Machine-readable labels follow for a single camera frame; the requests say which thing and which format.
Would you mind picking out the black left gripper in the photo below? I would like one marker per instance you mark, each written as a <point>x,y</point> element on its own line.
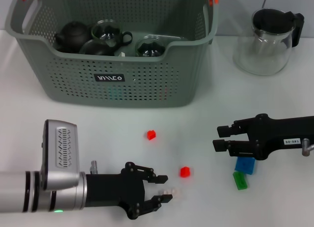
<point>115,190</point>

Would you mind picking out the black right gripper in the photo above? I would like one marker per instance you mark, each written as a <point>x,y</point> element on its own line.
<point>274,136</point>

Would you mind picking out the white two-stud brick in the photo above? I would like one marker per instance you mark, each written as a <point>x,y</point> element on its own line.
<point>171,191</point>

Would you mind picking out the blue square brick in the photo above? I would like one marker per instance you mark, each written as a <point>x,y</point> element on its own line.
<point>245,165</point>

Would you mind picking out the glass teacup with black base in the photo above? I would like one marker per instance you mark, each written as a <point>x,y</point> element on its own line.
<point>150,48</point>
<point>108,35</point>
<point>93,48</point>

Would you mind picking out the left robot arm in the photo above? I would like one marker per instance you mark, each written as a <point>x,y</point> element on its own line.
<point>36,197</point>

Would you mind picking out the grey perforated plastic storage bin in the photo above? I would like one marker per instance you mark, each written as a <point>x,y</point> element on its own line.
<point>147,89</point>

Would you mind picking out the small red brick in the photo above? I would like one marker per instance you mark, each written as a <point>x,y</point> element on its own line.
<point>151,134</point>
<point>185,172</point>

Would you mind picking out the green flat brick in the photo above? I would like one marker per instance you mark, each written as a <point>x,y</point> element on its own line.
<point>240,180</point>

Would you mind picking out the left wrist metal plug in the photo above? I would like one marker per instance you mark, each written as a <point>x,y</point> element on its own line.
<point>94,166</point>

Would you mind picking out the wrist metal plug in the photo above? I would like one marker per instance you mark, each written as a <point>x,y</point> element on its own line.
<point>94,166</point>
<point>306,148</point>

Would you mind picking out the right wrist metal plug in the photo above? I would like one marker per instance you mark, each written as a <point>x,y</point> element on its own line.
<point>306,148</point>

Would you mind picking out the glass pitcher with black lid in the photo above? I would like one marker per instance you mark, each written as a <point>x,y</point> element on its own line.
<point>272,20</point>

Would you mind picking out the black clay teapot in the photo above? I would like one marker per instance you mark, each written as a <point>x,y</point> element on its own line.
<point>71,35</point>

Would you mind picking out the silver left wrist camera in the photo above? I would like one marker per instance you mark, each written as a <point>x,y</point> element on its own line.
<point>61,148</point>

